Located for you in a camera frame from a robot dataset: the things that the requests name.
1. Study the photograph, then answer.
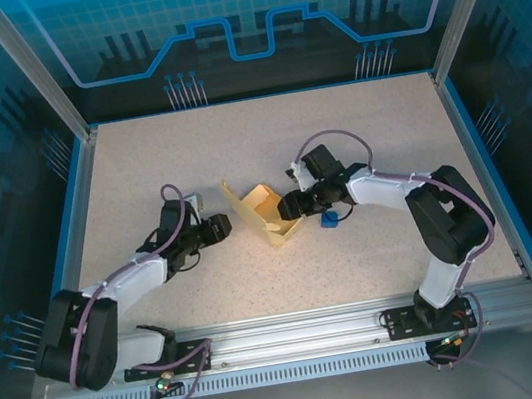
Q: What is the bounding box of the yellow paper box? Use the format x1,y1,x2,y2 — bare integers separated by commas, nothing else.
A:
219,167,308,255

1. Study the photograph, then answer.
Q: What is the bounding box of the small blue block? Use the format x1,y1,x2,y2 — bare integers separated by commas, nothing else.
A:
317,207,342,232

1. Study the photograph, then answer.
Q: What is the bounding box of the small lit connector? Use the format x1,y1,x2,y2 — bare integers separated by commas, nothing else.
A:
436,328,472,351
151,370,179,395

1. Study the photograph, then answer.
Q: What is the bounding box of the aluminium table side rail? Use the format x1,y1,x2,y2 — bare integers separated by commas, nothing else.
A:
16,126,133,359
429,57,532,294

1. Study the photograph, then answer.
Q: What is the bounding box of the aluminium frame cross rail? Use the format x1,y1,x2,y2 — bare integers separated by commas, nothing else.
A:
31,272,532,399

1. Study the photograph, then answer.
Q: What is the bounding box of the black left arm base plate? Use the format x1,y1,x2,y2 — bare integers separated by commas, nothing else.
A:
120,337,218,385

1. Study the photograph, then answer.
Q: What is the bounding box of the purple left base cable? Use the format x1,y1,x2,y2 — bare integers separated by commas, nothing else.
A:
130,339,223,399

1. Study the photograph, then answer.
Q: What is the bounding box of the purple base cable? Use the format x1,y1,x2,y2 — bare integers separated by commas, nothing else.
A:
130,339,223,399
421,289,491,373

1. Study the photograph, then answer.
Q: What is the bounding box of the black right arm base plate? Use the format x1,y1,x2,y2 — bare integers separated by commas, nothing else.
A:
379,296,475,344

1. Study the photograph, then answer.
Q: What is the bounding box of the slotted grey cable duct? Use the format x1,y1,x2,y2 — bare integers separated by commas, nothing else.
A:
58,340,433,399

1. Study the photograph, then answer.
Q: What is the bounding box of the aluminium frame post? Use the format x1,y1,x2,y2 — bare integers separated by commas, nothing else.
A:
0,0,101,156
418,0,532,87

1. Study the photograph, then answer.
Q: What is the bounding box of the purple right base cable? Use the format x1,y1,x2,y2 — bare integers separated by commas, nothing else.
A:
421,289,491,373

